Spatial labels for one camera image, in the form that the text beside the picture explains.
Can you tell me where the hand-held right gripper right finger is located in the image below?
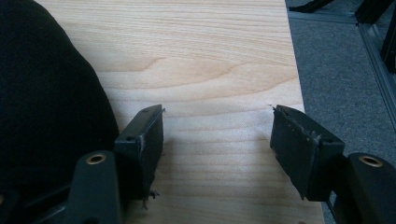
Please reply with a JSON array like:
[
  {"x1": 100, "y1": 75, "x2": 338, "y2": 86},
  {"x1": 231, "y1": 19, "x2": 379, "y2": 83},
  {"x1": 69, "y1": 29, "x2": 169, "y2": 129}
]
[{"x1": 269, "y1": 105, "x2": 346, "y2": 203}]

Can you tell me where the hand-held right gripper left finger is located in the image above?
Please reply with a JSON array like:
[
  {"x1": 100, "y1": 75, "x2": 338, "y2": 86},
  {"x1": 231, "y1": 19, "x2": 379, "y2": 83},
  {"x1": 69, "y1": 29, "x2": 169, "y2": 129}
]
[{"x1": 113, "y1": 104, "x2": 166, "y2": 210}]

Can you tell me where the black cloth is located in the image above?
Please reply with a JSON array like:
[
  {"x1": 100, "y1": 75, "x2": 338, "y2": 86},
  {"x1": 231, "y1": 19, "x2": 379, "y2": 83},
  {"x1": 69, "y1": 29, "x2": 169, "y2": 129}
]
[{"x1": 0, "y1": 0, "x2": 120, "y2": 200}]

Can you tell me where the black stand leg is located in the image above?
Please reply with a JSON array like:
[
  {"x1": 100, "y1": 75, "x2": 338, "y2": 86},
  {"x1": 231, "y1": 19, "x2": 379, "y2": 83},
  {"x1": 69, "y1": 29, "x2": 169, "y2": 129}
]
[
  {"x1": 354, "y1": 0, "x2": 396, "y2": 25},
  {"x1": 379, "y1": 17, "x2": 396, "y2": 75},
  {"x1": 289, "y1": 0, "x2": 332, "y2": 14}
]

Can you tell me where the grey metal frame rail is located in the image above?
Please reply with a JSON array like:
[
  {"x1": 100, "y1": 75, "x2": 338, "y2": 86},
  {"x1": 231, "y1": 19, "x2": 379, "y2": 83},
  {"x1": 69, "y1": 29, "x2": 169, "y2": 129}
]
[{"x1": 358, "y1": 22, "x2": 396, "y2": 133}]

